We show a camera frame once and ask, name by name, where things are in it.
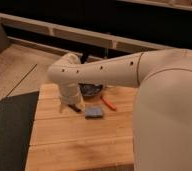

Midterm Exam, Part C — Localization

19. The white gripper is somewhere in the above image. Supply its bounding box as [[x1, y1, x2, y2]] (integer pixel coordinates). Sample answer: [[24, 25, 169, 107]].
[[59, 84, 81, 105]]

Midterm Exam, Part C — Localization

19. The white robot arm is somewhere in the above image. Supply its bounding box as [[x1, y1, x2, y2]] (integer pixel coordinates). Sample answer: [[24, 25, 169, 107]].
[[48, 49, 192, 171]]

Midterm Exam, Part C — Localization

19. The small black rectangular block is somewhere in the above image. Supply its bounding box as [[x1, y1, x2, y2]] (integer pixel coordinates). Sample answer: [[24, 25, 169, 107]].
[[68, 105, 81, 113]]

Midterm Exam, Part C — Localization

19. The dark round bowl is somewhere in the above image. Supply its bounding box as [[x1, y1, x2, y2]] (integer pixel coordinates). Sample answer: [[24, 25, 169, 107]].
[[80, 84, 103, 97]]

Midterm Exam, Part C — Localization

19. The blue sponge block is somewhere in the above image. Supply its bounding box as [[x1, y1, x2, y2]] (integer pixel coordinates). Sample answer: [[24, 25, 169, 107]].
[[85, 107, 103, 118]]

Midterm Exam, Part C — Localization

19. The dark grey floor mat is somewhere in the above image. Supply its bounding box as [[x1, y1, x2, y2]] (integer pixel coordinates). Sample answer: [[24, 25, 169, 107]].
[[0, 91, 39, 171]]

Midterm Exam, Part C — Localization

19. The orange handled tool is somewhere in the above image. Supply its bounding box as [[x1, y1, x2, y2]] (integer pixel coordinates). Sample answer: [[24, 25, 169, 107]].
[[101, 96, 117, 111]]

